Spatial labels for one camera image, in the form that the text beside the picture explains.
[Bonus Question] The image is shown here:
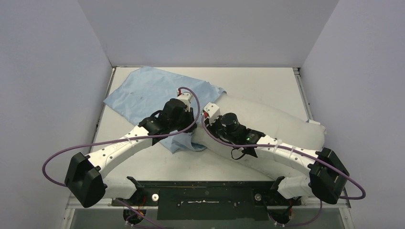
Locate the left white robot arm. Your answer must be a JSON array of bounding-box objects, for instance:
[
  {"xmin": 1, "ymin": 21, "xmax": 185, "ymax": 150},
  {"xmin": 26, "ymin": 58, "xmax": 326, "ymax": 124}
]
[{"xmin": 64, "ymin": 93, "xmax": 196, "ymax": 208}]

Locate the black loop cable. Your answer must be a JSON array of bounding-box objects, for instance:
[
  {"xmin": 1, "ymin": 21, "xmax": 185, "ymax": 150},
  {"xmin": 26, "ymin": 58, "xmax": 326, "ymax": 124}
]
[{"xmin": 230, "ymin": 146, "xmax": 249, "ymax": 161}]

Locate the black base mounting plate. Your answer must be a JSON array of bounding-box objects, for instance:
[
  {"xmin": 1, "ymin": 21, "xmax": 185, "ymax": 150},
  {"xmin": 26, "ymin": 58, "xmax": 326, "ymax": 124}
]
[{"xmin": 112, "ymin": 181, "xmax": 301, "ymax": 220}]

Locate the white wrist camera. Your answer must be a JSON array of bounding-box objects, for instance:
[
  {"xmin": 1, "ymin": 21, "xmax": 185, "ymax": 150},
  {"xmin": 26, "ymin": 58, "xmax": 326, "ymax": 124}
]
[
  {"xmin": 176, "ymin": 92, "xmax": 194, "ymax": 112},
  {"xmin": 203, "ymin": 103, "xmax": 221, "ymax": 124}
]

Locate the white pillow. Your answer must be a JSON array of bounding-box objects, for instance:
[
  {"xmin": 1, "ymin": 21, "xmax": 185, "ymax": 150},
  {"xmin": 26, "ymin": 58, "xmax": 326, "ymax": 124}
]
[{"xmin": 191, "ymin": 94, "xmax": 326, "ymax": 181}]

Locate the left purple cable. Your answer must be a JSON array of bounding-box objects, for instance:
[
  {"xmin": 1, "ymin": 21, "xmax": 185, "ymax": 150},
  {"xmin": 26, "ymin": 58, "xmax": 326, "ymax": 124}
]
[{"xmin": 42, "ymin": 87, "xmax": 201, "ymax": 187}]

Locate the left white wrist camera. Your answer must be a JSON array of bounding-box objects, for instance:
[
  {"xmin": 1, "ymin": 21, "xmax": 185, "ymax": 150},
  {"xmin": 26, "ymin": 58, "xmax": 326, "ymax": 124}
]
[{"xmin": 176, "ymin": 92, "xmax": 194, "ymax": 112}]

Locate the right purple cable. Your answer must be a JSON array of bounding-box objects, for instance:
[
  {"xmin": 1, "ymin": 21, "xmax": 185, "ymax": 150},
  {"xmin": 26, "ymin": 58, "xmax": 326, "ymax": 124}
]
[{"xmin": 201, "ymin": 115, "xmax": 366, "ymax": 200}]

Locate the purple cable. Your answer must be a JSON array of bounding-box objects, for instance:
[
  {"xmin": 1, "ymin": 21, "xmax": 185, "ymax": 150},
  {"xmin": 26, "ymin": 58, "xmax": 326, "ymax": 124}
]
[
  {"xmin": 42, "ymin": 87, "xmax": 201, "ymax": 187},
  {"xmin": 201, "ymin": 115, "xmax": 366, "ymax": 200}
]

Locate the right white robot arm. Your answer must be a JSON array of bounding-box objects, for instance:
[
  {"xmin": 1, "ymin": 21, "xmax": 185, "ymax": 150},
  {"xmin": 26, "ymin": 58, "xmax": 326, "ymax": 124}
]
[{"xmin": 202, "ymin": 112, "xmax": 350, "ymax": 204}]

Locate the light blue pillowcase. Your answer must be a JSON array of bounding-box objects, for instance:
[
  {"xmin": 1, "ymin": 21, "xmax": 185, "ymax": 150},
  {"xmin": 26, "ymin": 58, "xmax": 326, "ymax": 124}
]
[{"xmin": 103, "ymin": 66, "xmax": 227, "ymax": 154}]

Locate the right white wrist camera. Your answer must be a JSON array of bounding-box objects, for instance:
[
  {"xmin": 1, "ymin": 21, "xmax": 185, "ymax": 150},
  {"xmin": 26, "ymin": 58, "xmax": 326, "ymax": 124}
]
[{"xmin": 203, "ymin": 103, "xmax": 221, "ymax": 124}]

